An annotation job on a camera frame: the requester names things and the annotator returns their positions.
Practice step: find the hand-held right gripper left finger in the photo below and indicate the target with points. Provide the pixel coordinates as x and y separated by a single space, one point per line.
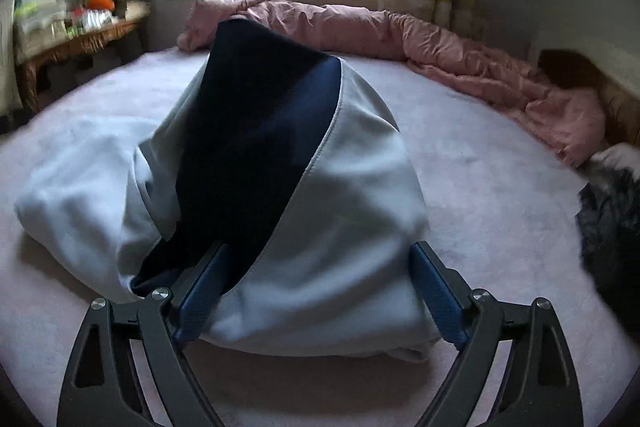
200 302

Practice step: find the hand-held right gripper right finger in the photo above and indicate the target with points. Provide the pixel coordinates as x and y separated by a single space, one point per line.
440 302

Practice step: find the white and navy baseball jacket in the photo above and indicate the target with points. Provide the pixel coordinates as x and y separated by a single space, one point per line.
325 187

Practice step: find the pink floral bed sheet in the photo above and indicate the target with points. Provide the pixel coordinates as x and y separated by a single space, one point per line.
490 207

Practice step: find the black ruffled garment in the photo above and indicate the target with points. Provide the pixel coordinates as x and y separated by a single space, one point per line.
615 247

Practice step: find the white pillow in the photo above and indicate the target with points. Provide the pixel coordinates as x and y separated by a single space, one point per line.
617 159

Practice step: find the pink quilt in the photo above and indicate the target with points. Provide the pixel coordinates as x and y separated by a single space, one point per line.
450 57

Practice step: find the wooden bed headboard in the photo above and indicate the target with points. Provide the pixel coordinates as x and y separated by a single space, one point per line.
620 107

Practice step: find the carved wooden desk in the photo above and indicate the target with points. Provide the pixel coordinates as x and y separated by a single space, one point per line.
75 42

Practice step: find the stack of books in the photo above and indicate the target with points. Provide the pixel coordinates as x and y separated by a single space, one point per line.
136 8

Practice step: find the clear plastic bag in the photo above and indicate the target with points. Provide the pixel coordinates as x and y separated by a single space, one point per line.
94 19

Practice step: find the white wardrobe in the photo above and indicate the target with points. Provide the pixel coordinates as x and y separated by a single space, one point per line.
7 57

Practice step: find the orange plush toy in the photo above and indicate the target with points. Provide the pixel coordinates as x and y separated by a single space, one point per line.
99 1

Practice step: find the stack of papers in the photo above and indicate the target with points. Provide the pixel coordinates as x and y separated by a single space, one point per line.
40 24

